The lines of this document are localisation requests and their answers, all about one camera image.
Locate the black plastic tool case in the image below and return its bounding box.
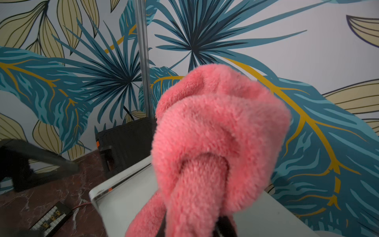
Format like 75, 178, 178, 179
95, 118, 156, 179

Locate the black card with yellow pattern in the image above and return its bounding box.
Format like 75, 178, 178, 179
30, 201, 73, 237

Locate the pink cloth with black trim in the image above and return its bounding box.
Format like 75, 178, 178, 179
125, 63, 292, 237

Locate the white two-tier bookshelf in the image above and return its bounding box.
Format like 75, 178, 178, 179
90, 154, 315, 237

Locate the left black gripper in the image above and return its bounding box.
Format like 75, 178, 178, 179
1, 139, 79, 192

